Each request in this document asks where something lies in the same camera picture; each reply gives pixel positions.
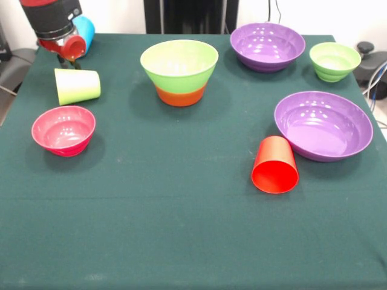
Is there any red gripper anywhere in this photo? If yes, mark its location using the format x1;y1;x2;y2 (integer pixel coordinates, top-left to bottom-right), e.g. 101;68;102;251
36;33;86;71

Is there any yellow-green cup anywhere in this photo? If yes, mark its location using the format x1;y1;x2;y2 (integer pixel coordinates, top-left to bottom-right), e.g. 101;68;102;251
54;68;102;106

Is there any blue cup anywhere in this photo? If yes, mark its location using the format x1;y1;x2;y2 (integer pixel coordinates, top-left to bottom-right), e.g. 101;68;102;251
72;14;96;57

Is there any pink bowl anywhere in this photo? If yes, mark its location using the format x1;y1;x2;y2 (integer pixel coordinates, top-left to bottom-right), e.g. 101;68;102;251
31;105;97;158

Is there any large green bowl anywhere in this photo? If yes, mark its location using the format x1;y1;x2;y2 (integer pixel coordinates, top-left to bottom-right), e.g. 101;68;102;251
140;39;220;93

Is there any orange bowl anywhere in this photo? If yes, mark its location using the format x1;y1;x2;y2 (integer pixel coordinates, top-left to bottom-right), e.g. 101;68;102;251
155;83;208;108

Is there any red cup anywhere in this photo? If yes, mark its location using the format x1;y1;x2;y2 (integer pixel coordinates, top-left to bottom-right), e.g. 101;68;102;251
251;135;300;195

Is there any black chair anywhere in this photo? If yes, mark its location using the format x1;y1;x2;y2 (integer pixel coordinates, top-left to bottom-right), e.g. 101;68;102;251
0;21;45;95
356;41;387;100

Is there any purple bowl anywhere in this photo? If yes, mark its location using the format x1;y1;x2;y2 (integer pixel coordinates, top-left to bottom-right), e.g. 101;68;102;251
229;22;306;73
274;91;374;163

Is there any dark green tablecloth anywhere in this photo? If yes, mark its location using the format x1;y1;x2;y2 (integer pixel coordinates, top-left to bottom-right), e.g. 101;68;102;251
0;32;387;290

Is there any small green bowl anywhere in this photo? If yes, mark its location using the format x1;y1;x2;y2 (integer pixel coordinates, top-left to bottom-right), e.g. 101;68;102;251
309;42;362;83

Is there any black cable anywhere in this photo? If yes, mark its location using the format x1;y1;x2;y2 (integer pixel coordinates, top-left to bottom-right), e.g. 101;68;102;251
267;0;284;25

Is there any white cable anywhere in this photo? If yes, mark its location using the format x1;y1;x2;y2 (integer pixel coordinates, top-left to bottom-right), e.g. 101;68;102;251
362;68;387;96

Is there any blue cable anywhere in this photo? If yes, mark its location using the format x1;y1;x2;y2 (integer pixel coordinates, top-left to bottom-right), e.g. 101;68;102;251
369;60;387;102

